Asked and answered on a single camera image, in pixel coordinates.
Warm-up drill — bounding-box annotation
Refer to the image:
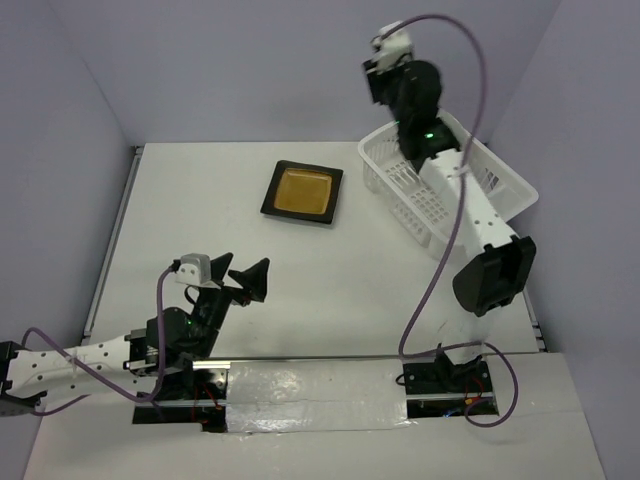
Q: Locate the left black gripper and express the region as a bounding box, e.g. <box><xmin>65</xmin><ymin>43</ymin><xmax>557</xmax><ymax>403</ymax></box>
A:
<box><xmin>193</xmin><ymin>253</ymin><xmax>271</xmax><ymax>359</ymax></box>

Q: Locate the black square plate orange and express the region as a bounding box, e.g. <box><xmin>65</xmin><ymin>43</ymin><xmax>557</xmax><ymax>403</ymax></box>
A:
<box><xmin>260</xmin><ymin>160</ymin><xmax>344</xmax><ymax>225</ymax></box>

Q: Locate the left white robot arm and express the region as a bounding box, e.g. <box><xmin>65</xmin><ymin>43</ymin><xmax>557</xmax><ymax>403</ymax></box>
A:
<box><xmin>1</xmin><ymin>253</ymin><xmax>270</xmax><ymax>417</ymax></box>

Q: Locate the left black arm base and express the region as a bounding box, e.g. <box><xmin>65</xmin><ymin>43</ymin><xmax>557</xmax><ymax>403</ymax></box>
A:
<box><xmin>132</xmin><ymin>359</ymin><xmax>231</xmax><ymax>433</ymax></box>

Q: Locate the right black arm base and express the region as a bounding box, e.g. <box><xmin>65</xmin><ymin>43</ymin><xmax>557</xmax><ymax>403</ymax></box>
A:
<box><xmin>395</xmin><ymin>352</ymin><xmax>498</xmax><ymax>420</ymax></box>

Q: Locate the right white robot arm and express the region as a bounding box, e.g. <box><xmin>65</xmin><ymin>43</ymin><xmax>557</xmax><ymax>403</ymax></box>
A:
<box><xmin>358</xmin><ymin>54</ymin><xmax>538</xmax><ymax>391</ymax></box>

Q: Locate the white plastic dish rack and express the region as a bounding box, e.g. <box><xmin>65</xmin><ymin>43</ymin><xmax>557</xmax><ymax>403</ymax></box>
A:
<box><xmin>358</xmin><ymin>122</ymin><xmax>539</xmax><ymax>262</ymax></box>

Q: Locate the silver tape covered panel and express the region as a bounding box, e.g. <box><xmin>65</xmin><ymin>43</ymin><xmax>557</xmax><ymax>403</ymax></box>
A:
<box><xmin>226</xmin><ymin>360</ymin><xmax>409</xmax><ymax>434</ymax></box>

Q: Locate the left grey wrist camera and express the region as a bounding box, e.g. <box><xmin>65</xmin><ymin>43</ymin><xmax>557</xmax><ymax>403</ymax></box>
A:
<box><xmin>172</xmin><ymin>253</ymin><xmax>216</xmax><ymax>288</ymax></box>

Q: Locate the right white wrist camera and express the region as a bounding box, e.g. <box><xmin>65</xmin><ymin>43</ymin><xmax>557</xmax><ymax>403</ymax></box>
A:
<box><xmin>370</xmin><ymin>21</ymin><xmax>414</xmax><ymax>74</ymax></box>

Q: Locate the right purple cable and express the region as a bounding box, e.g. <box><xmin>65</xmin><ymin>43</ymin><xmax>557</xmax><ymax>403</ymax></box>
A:
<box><xmin>398</xmin><ymin>14</ymin><xmax>519</xmax><ymax>428</ymax></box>

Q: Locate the aluminium rail table edge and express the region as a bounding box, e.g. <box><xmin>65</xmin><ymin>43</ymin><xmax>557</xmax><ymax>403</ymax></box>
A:
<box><xmin>82</xmin><ymin>146</ymin><xmax>144</xmax><ymax>341</ymax></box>

